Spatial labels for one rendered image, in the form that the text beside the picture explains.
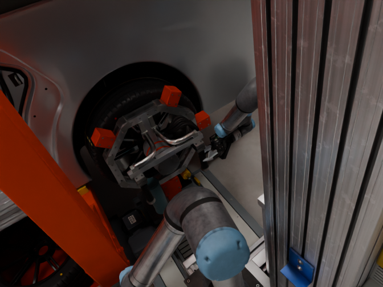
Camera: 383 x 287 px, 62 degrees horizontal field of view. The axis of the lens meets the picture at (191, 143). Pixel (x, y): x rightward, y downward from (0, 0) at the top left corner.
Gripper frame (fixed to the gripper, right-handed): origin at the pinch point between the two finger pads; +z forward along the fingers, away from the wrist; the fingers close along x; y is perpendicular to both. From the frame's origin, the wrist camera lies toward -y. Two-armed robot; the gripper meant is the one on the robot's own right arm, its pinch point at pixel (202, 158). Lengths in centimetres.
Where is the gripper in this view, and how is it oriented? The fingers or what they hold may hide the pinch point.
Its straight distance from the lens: 169.9
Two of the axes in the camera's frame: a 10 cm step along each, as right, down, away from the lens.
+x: 5.7, 4.9, -6.5
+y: -2.0, -6.9, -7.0
